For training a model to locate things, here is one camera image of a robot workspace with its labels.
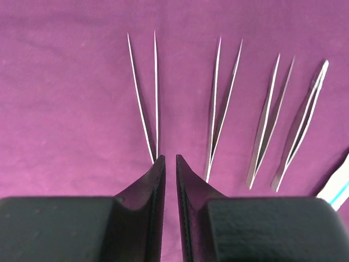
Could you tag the white green alcohol wipe packet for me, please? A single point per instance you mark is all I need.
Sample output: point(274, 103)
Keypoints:
point(335, 189)

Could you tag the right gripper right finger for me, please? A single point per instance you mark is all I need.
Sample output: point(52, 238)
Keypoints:
point(215, 227)

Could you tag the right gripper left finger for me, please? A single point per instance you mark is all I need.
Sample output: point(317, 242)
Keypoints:
point(124, 227)

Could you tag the purple surgical drape cloth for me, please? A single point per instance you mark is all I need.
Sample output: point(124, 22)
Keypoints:
point(70, 122)

